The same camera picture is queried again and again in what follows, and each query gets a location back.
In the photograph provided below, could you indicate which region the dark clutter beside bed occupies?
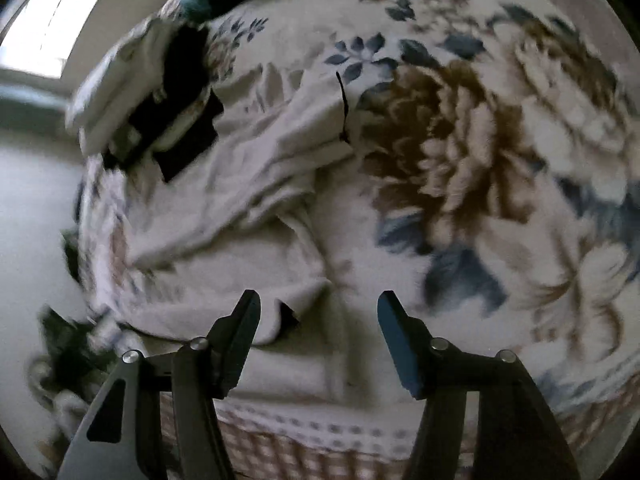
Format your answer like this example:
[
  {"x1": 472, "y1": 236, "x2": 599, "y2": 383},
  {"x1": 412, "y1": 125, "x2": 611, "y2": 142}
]
[{"x1": 26, "y1": 228, "x2": 117, "y2": 468}]

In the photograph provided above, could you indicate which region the window with metal bars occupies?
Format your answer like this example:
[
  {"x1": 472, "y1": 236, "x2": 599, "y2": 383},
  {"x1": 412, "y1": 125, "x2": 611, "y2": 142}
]
[{"x1": 1, "y1": 0, "x2": 99, "y2": 79}]

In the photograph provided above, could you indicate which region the stack of folded clothes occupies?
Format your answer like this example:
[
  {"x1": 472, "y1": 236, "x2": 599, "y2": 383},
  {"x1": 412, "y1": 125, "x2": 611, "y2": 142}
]
[{"x1": 65, "y1": 16, "x2": 224, "y2": 183}]

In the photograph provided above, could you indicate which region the floral bed blanket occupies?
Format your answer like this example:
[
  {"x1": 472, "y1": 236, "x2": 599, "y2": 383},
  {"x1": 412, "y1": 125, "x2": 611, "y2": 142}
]
[{"x1": 74, "y1": 0, "x2": 640, "y2": 480}]

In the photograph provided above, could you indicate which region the white long-sleeve garment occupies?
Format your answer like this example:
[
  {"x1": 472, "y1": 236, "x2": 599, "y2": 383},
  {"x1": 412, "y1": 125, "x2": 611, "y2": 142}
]
[{"x1": 120, "y1": 64, "x2": 352, "y2": 402}]

